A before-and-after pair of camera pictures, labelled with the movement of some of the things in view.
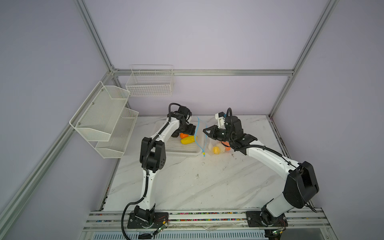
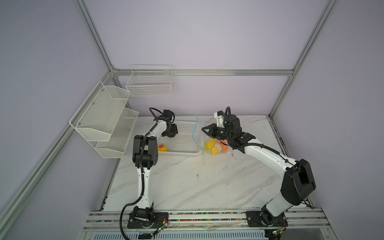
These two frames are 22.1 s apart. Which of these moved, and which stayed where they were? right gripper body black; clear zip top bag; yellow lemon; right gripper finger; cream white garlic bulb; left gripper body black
Moved: cream white garlic bulb; left gripper body black
Stayed: yellow lemon; clear zip top bag; right gripper finger; right gripper body black
